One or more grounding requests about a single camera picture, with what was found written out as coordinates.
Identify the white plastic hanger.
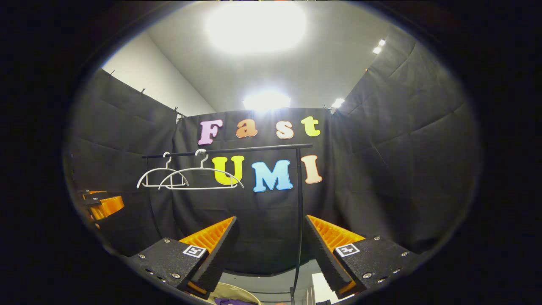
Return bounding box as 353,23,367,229
158,148,245,191
136,152,190,189

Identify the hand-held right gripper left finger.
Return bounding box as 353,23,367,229
127,216,238,298

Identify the beige laundry hamper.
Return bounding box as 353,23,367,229
210,282,263,305

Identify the black backdrop cloth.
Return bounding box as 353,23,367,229
64,25,481,276

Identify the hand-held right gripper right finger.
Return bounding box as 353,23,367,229
305,214,424,296

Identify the black clothes rack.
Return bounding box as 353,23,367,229
142,143,314,303

